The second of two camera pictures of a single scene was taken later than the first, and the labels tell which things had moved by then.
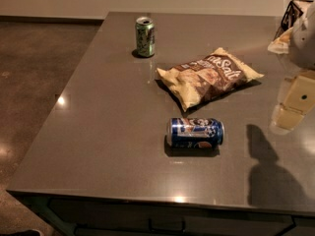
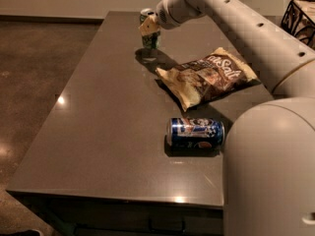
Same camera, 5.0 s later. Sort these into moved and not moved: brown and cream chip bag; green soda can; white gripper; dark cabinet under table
Moved: white gripper; green soda can
Not moved: brown and cream chip bag; dark cabinet under table
